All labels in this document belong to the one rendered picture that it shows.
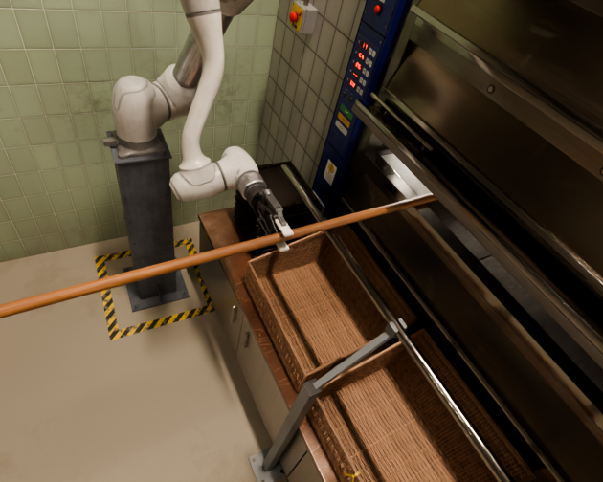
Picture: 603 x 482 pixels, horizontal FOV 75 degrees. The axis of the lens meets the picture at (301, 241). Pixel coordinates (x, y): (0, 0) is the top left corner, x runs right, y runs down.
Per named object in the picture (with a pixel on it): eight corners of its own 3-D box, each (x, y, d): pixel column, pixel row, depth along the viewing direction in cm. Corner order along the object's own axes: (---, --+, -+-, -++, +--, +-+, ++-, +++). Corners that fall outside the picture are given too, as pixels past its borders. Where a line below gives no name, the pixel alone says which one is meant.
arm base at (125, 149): (100, 133, 162) (98, 121, 158) (156, 129, 172) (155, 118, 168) (107, 161, 152) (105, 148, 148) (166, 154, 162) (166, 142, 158)
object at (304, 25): (302, 25, 177) (307, 0, 170) (313, 34, 172) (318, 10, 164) (288, 24, 174) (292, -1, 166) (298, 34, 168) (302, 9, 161)
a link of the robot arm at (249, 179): (258, 188, 137) (266, 200, 134) (234, 193, 133) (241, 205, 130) (262, 168, 131) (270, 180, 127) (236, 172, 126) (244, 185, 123)
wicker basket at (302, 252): (330, 255, 200) (346, 217, 180) (394, 351, 170) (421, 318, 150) (241, 280, 179) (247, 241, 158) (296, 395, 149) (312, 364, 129)
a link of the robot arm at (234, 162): (263, 187, 138) (228, 199, 134) (246, 161, 146) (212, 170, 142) (261, 164, 129) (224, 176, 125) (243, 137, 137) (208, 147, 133)
